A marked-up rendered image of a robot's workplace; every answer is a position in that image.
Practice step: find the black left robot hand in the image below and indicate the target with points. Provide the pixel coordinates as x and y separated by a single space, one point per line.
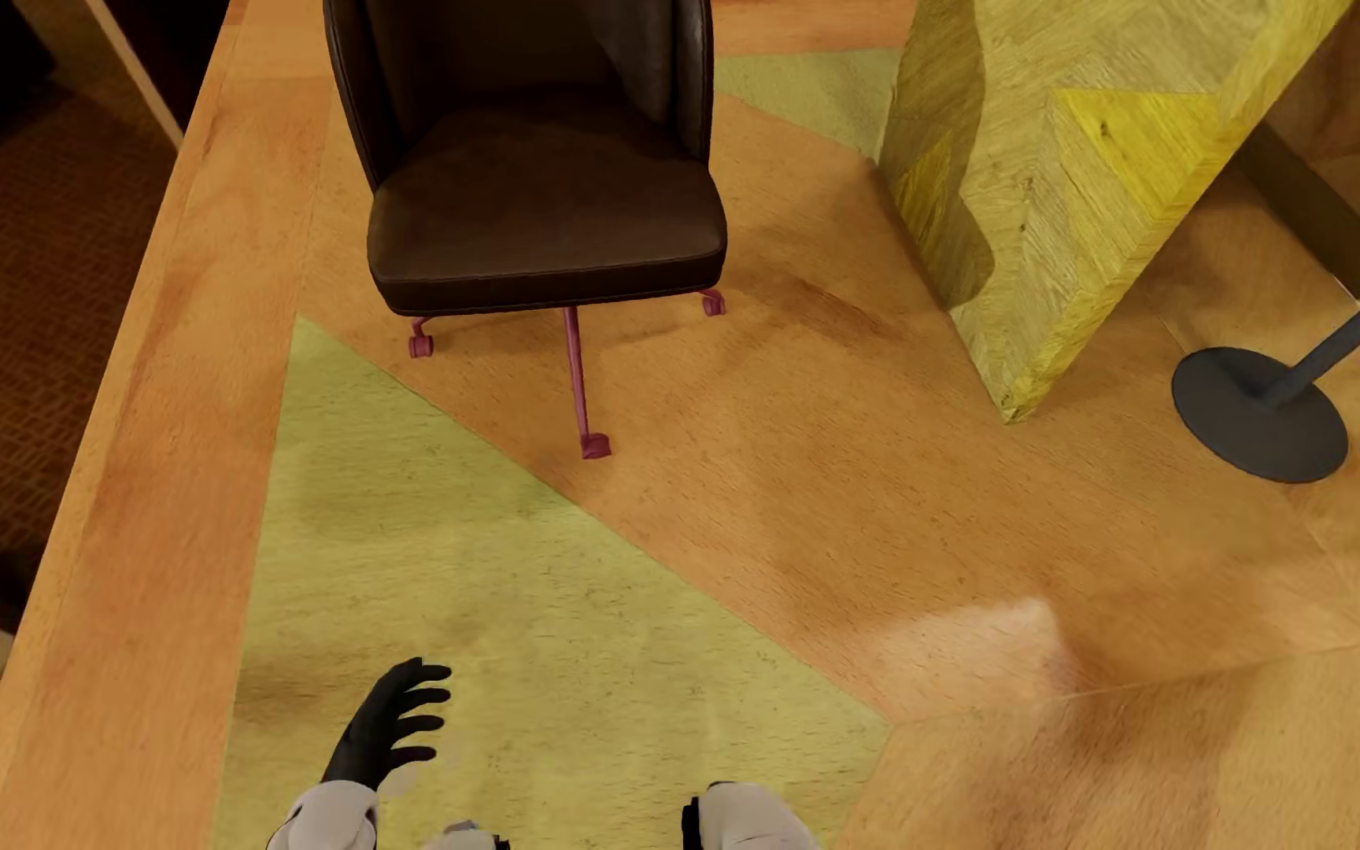
387 723

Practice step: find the dark brown leather office chair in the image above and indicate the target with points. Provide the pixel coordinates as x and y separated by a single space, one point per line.
538 201

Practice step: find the brown woven rug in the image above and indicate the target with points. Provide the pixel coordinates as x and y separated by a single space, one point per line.
25 307

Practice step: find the yellow wooden block furniture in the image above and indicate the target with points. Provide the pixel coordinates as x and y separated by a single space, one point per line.
1058 177

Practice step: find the dark grey round-base stand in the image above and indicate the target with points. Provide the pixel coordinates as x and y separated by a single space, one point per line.
1259 413

